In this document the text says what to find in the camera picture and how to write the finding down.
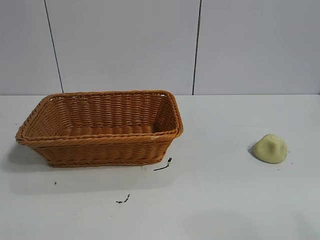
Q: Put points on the brown woven wicker basket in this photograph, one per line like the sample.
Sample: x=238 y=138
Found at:
x=100 y=147

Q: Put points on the pale yellow egg yolk pastry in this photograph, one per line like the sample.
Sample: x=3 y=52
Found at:
x=270 y=151

